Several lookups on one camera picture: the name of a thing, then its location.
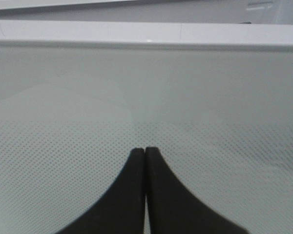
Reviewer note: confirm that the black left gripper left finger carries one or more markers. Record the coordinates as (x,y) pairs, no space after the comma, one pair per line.
(121,209)

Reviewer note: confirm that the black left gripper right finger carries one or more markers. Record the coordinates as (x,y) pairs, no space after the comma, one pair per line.
(173,209)

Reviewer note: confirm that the white microwave door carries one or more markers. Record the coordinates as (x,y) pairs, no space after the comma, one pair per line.
(77,96)

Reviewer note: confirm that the white microwave oven body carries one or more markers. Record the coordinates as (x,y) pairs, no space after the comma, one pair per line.
(188,11)

